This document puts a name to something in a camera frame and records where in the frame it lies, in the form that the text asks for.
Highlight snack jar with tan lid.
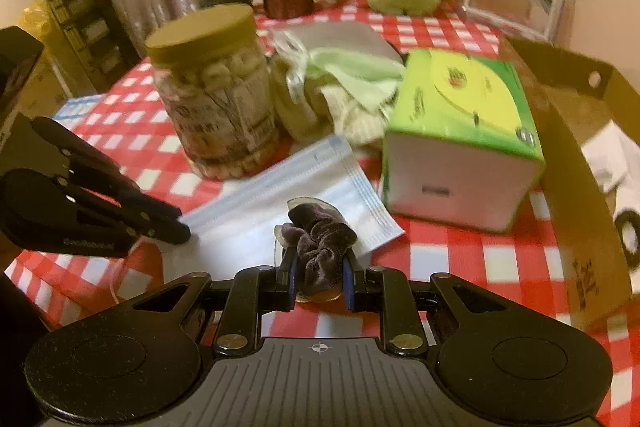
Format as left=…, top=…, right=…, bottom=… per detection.
left=145, top=4, right=281, bottom=180

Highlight red checked tablecloth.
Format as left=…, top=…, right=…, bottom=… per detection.
left=5, top=0, right=636, bottom=427

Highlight white towel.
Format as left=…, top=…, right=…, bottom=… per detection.
left=320, top=84, right=396, bottom=148

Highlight blue face mask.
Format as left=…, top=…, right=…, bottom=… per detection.
left=160, top=134, right=406, bottom=280

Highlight green tissue box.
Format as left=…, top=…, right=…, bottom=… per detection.
left=380, top=48, right=546, bottom=233

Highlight cardboard box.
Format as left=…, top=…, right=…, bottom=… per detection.
left=505, top=34, right=640, bottom=333

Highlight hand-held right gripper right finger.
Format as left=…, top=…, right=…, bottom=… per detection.
left=342, top=257, right=518, bottom=355

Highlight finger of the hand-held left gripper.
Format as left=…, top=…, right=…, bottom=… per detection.
left=31, top=117, right=182, bottom=220
left=57, top=179, right=192, bottom=245

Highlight light blue packet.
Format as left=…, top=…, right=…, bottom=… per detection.
left=52, top=94, right=106, bottom=120

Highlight purple velvet scrunchie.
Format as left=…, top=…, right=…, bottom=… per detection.
left=277, top=199, right=358, bottom=298

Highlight white cloth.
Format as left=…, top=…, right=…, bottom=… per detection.
left=582, top=122, right=640, bottom=192

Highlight black box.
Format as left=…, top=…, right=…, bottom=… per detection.
left=0, top=26, right=46, bottom=132

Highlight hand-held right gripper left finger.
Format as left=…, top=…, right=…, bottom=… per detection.
left=120, top=252, right=301, bottom=355

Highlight black ring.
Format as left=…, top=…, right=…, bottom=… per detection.
left=612, top=207, right=640, bottom=258

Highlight grey cloth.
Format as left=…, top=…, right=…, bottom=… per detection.
left=270, top=22, right=401, bottom=58

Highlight black metal rack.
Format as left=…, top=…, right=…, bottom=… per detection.
left=34, top=0, right=141, bottom=92

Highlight light green cloth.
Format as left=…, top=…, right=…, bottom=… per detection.
left=305, top=47, right=406, bottom=112

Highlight sheer drawstring pouch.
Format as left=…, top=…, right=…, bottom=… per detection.
left=270, top=32, right=326, bottom=142

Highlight yellow plastic bag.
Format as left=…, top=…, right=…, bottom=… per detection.
left=20, top=0, right=56, bottom=42

